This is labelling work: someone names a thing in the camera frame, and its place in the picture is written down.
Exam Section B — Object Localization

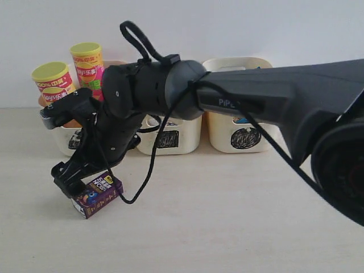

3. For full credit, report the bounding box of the middle cream bin square mark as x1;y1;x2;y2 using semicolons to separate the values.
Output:
135;112;203;156

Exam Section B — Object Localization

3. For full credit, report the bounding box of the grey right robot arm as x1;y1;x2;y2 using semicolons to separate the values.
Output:
43;59;363;225

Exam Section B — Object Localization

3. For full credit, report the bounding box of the right cream bin circle mark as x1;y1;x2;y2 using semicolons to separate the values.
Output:
201;57;285;154

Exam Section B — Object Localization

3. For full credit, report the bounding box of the left cream bin triangle mark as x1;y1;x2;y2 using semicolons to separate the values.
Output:
38;60;126;157

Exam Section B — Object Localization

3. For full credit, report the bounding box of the pink Lay's chips can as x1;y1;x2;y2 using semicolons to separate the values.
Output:
70;42;105;101

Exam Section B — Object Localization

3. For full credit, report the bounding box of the blue instant noodle bag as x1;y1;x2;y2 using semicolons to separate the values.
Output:
232;117;250;124

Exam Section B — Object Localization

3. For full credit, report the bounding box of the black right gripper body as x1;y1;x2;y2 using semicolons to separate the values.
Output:
50;113;143;188

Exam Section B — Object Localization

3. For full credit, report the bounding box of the yellow Lay's chips can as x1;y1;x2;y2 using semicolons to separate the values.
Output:
31;61;76;107

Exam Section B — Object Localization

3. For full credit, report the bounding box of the blue white milk carton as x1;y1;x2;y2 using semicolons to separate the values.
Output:
146;115;183;127

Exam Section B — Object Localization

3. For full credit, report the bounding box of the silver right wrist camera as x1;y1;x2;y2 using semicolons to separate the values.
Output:
39;88;101;130

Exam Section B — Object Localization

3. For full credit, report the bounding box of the purple juice carton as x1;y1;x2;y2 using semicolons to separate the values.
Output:
71;172;123;219

